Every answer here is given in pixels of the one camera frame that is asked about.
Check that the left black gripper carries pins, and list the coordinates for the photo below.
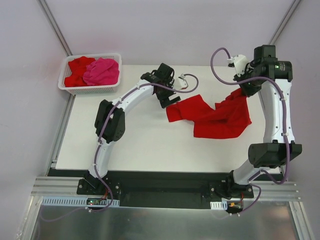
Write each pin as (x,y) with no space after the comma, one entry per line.
(164,97)

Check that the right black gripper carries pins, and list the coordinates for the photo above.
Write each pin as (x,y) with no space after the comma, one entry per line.
(249,89)

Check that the red t shirt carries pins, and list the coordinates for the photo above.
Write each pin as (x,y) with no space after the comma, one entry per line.
(228,120)
(78,67)

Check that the white plastic basket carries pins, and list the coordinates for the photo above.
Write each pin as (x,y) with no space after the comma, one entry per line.
(76,90)

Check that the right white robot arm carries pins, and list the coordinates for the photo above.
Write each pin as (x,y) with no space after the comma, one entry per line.
(271,79)

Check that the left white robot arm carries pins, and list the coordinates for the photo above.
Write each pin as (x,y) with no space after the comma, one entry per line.
(110,121)

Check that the pink t shirt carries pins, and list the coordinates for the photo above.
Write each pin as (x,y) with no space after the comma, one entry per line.
(102,72)

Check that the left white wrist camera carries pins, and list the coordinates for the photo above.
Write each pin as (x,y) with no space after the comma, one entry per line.
(180,83)

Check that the right aluminium frame post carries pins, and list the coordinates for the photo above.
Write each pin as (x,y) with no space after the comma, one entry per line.
(284,21)

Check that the aluminium frame post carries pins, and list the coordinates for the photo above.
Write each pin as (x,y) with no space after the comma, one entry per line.
(284,21)
(55,26)

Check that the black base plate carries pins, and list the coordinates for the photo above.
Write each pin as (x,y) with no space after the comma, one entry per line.
(151,189)

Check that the right white cable duct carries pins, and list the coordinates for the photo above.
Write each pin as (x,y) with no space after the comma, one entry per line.
(219,205)

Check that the white cable duct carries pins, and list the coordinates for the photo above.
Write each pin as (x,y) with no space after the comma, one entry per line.
(64,201)
(219,205)

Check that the left aluminium frame post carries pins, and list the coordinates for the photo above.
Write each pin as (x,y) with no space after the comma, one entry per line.
(55,26)

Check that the left white cable duct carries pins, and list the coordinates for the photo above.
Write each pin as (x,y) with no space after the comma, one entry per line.
(64,201)

